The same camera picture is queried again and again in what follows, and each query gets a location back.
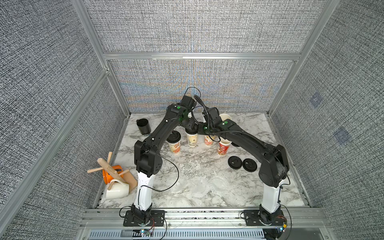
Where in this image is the middle yellow paper cup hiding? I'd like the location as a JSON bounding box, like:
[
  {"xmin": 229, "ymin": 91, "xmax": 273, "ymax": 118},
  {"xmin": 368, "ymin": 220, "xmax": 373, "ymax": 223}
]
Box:
[{"xmin": 204, "ymin": 136, "xmax": 216, "ymax": 146}]

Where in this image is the white mug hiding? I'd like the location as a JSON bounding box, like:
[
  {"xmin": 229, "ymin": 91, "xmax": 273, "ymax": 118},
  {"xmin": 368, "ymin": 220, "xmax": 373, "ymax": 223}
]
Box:
[{"xmin": 106, "ymin": 179, "xmax": 130, "ymax": 200}]

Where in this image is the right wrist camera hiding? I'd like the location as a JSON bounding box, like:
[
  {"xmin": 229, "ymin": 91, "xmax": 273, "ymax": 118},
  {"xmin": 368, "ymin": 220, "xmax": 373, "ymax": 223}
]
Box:
[{"xmin": 203, "ymin": 107, "xmax": 223, "ymax": 126}]

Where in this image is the wooden mug tree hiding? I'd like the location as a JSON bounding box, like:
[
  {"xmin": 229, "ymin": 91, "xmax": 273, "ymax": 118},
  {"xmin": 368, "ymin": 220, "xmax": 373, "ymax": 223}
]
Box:
[{"xmin": 87, "ymin": 152, "xmax": 138, "ymax": 192}]

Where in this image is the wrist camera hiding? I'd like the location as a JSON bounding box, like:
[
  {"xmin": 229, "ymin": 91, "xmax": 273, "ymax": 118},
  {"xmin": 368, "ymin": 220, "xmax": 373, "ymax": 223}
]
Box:
[
  {"xmin": 203, "ymin": 107, "xmax": 223, "ymax": 126},
  {"xmin": 179, "ymin": 95, "xmax": 197, "ymax": 113}
]

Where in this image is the orange mug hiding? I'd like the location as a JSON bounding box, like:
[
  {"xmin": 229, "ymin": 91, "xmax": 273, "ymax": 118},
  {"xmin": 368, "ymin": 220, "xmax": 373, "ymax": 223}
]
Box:
[{"xmin": 102, "ymin": 165, "xmax": 123, "ymax": 185}]

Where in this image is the black cylindrical cup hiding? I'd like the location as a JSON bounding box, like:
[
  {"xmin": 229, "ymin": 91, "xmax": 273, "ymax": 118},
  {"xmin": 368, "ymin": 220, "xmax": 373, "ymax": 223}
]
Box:
[{"xmin": 136, "ymin": 118, "xmax": 152, "ymax": 135}]

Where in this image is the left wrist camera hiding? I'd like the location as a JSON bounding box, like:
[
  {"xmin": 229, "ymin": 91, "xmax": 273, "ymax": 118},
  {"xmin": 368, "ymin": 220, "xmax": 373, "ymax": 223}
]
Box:
[{"xmin": 179, "ymin": 95, "xmax": 197, "ymax": 113}]

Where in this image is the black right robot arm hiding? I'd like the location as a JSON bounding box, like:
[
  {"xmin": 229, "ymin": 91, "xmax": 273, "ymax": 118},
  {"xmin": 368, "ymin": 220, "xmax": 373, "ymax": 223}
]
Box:
[{"xmin": 198, "ymin": 120, "xmax": 290, "ymax": 226}]

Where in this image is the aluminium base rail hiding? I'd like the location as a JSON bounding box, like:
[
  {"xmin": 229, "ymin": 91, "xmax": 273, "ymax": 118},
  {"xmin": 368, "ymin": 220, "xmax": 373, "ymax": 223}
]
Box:
[{"xmin": 75, "ymin": 207, "xmax": 337, "ymax": 240}]

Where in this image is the red milk tea paper cup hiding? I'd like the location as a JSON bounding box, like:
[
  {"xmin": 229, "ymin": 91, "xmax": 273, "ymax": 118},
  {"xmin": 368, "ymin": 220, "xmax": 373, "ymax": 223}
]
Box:
[{"xmin": 217, "ymin": 138, "xmax": 232, "ymax": 156}]

